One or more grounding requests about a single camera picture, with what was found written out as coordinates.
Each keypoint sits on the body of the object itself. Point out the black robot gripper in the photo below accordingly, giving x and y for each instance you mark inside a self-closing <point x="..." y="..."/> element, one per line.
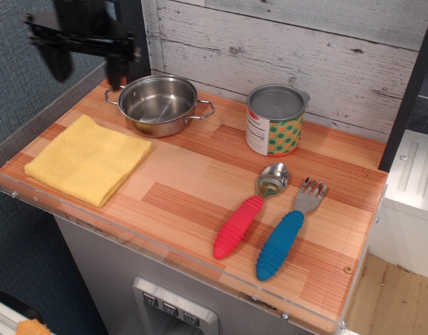
<point x="84" y="27"/>

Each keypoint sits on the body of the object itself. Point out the toy can with dotted label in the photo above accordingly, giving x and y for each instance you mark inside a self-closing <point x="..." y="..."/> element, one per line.
<point x="275" y="117"/>

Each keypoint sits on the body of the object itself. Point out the stainless steel toy pot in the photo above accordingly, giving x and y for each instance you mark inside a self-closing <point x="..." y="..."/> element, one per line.
<point x="160" y="105"/>

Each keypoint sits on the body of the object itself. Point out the yellow folded cloth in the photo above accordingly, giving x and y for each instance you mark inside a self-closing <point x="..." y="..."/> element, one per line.
<point x="87" y="161"/>

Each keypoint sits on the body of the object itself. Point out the silver toy cabinet front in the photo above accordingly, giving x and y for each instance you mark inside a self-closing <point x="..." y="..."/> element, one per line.
<point x="109" y="268"/>

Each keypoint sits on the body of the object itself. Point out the silver dispenser button panel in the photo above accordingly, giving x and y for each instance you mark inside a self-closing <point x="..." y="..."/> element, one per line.
<point x="165" y="312"/>

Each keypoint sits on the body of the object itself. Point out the orange object bottom left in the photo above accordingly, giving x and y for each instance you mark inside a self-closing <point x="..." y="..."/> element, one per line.
<point x="32" y="327"/>

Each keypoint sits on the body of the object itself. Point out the white toy appliance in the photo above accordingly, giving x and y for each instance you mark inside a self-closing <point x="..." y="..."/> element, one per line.
<point x="399" y="234"/>

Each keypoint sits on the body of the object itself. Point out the clear acrylic guard rail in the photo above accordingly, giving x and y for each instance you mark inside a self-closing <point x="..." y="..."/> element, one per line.
<point x="162" y="222"/>

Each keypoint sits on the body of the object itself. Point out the left black vertical post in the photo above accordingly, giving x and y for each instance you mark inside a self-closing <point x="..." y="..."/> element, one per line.
<point x="130" y="14"/>

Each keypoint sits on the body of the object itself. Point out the spoon with red handle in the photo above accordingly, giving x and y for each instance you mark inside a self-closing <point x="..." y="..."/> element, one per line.
<point x="271" y="182"/>

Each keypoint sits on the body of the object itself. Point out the fork with blue handle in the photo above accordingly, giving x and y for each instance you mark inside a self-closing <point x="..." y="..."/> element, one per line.
<point x="278" y="245"/>

